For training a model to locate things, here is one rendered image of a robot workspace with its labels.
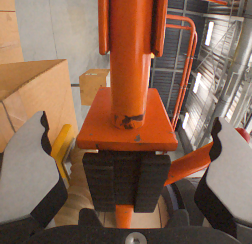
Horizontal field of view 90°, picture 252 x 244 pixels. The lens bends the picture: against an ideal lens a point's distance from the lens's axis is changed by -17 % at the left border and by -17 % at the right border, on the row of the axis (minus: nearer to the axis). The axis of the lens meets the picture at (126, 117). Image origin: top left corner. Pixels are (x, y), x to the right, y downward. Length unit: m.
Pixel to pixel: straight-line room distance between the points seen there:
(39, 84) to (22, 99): 0.04
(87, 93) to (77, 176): 1.87
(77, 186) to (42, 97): 0.14
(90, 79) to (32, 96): 1.77
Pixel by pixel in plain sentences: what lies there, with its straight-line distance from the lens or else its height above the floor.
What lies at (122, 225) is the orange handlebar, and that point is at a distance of 0.23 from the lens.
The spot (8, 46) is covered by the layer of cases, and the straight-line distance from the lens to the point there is 1.07.
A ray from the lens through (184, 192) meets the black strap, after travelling 0.29.
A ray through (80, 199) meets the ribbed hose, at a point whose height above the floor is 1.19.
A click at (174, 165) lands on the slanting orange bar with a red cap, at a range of 0.17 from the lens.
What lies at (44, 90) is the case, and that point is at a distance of 0.26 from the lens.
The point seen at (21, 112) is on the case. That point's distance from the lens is 0.21.
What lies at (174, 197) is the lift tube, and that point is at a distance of 0.29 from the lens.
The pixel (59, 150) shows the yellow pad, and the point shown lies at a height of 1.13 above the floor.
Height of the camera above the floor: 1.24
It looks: level
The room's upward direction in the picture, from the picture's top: 92 degrees clockwise
